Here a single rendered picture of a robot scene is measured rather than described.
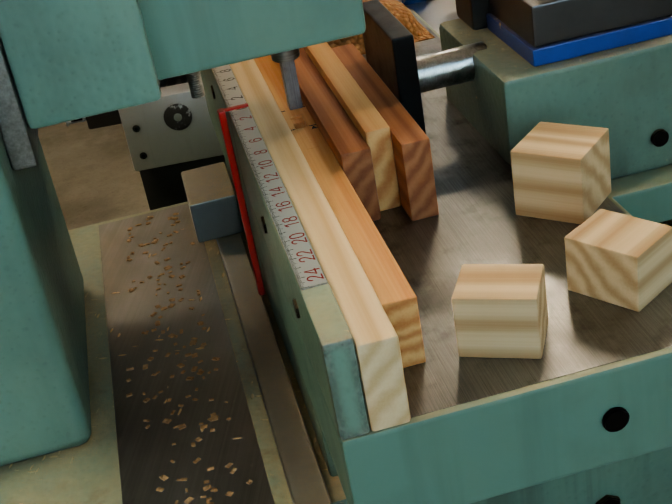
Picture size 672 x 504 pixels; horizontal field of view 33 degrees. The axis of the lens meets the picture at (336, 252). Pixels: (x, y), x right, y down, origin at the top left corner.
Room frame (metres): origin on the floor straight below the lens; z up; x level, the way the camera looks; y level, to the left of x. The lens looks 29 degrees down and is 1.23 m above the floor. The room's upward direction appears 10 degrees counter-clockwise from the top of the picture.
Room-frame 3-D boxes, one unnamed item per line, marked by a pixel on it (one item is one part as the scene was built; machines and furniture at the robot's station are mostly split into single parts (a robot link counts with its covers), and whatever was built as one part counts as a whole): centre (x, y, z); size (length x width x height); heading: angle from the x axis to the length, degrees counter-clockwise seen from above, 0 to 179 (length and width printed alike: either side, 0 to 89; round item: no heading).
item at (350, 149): (0.74, -0.01, 0.93); 0.24 x 0.02 x 0.05; 8
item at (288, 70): (0.71, 0.01, 0.97); 0.01 x 0.01 x 0.05; 8
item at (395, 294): (0.77, 0.02, 0.92); 0.62 x 0.02 x 0.04; 8
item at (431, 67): (0.73, -0.09, 0.95); 0.09 x 0.07 x 0.09; 8
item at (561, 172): (0.60, -0.14, 0.92); 0.04 x 0.04 x 0.04; 52
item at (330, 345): (0.71, 0.05, 0.93); 0.60 x 0.02 x 0.06; 8
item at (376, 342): (0.71, 0.03, 0.93); 0.60 x 0.02 x 0.05; 8
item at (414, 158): (0.71, -0.05, 0.93); 0.20 x 0.02 x 0.05; 8
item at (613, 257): (0.50, -0.15, 0.92); 0.04 x 0.04 x 0.03; 41
